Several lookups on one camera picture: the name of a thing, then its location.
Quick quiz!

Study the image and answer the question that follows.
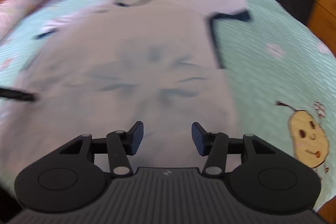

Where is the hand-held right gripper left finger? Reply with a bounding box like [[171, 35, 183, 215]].
[[59, 121, 144, 178]]

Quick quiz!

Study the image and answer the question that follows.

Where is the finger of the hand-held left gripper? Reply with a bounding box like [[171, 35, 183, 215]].
[[0, 88, 36, 102]]

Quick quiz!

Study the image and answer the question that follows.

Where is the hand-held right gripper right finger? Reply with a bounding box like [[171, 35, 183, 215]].
[[192, 122, 276, 177]]

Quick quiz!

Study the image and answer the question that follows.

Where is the white T-shirt with navy trim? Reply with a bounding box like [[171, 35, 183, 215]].
[[0, 0, 250, 182]]

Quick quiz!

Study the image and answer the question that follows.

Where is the lilac floral rolled duvet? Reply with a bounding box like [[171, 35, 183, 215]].
[[0, 0, 34, 41]]

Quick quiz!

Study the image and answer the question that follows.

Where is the green bee-print quilt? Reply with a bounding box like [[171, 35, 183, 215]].
[[0, 0, 336, 214]]

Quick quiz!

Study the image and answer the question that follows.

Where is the wooden desk with drawers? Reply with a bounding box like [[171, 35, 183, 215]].
[[306, 0, 336, 41]]

